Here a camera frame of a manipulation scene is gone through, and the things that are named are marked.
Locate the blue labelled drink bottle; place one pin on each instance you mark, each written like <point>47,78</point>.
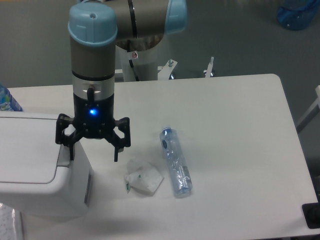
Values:
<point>8,102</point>

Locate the blue plastic water jug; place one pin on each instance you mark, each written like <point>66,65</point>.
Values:
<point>296,15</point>

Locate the black device at table edge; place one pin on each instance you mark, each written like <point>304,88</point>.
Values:
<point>311,213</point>

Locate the white frame at right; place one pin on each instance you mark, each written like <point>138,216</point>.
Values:
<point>310,113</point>

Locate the metal clamp screw right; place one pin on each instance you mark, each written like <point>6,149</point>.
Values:
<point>209,71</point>

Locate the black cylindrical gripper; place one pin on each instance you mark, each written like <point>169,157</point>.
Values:
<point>93,110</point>

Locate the clear crushed plastic bottle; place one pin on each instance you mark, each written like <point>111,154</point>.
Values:
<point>176,163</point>

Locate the white speckled bag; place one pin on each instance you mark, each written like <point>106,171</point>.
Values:
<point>11,227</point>

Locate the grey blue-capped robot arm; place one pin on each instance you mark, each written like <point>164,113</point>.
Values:
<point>94,28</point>

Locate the white push-top trash can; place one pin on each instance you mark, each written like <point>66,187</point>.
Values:
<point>38,176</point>

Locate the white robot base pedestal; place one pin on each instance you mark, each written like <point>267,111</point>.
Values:
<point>139,66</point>

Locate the crumpled white paper wrapper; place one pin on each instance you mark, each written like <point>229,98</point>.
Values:
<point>142,176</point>

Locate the white table clamp bracket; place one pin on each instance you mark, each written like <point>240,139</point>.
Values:
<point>164,72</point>

